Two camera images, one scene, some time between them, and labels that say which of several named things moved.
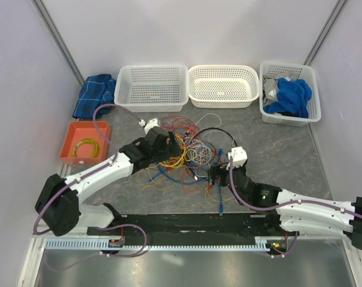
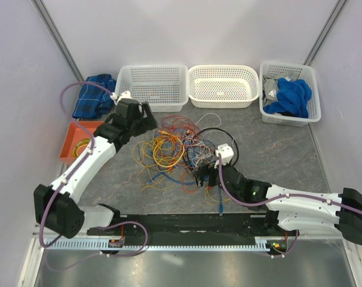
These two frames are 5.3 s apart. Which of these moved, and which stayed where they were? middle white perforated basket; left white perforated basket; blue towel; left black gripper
Moved: left black gripper
Stayed: blue towel; left white perforated basket; middle white perforated basket
